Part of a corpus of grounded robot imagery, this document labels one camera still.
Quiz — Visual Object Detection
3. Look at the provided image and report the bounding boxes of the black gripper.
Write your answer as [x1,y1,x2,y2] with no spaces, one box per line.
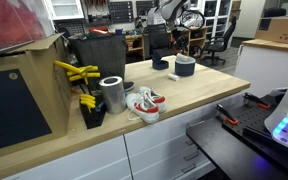
[176,34,189,51]

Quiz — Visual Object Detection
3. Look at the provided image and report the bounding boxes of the large dark blue bowl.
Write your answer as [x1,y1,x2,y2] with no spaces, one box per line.
[174,54,197,77]

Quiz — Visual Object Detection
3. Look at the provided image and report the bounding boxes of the small dark blue bowl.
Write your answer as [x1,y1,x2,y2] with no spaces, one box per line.
[151,49,170,71]

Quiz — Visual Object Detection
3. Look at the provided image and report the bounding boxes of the wooden shelf unit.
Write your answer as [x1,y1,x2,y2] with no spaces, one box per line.
[125,26,208,63]

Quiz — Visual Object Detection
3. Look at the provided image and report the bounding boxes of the black chair with blue seat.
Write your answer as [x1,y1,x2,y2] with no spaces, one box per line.
[146,23,178,61]

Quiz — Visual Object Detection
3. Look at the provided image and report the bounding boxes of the black office chair with armrests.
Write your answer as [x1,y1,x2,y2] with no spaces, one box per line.
[198,14,238,66]

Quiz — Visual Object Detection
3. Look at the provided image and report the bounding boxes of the white box on shelf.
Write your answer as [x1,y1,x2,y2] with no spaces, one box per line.
[147,6,164,26]

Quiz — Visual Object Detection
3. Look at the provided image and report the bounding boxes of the white red sneaker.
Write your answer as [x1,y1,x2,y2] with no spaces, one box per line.
[125,92,160,125]
[137,85,168,114]

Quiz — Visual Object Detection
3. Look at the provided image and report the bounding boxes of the dark shoe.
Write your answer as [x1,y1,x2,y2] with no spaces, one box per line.
[123,80,136,93]

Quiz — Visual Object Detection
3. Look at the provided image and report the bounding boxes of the black fabric bag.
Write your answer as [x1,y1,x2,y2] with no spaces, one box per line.
[67,33,128,91]

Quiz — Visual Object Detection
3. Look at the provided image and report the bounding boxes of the red tool case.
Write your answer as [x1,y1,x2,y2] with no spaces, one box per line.
[88,26,112,37]

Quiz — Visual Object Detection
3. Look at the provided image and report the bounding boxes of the white counter with wood top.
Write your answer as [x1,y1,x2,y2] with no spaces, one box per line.
[233,38,288,99]

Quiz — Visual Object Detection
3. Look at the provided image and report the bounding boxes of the silver metal cylinder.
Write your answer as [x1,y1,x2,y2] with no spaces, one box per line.
[98,75,128,115]

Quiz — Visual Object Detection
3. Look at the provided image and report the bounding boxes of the cardboard box with black label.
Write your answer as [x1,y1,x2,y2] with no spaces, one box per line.
[254,15,288,45]

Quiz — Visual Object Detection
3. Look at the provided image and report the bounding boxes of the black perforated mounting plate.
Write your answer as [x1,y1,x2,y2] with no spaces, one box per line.
[221,94,288,158]

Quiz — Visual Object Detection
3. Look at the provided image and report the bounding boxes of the white drawer cabinet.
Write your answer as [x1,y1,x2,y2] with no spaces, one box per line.
[0,89,252,180]

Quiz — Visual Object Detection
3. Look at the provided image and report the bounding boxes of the black tool stand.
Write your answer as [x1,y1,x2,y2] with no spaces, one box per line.
[79,94,108,130]

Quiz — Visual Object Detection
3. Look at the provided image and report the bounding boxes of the white glass door cabinet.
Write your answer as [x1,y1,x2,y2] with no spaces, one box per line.
[45,0,85,21]

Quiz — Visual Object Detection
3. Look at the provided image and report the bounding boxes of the black cart table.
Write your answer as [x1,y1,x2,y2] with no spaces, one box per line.
[185,114,288,180]

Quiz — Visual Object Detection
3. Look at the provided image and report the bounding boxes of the large cardboard box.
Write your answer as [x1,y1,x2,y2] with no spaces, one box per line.
[0,32,73,163]

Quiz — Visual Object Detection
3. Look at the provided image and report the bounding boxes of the red plastic wrapped sheet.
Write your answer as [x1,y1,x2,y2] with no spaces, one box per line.
[0,0,56,54]

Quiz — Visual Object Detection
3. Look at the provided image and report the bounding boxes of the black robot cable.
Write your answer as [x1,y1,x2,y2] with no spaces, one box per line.
[179,9,206,31]

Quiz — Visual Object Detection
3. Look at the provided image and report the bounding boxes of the black clamp with orange handle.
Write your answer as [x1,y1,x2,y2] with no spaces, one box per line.
[215,103,239,126]
[243,92,272,110]

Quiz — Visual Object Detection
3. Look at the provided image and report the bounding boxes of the small yellow plastic handles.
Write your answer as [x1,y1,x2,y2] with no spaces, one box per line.
[79,93,97,114]

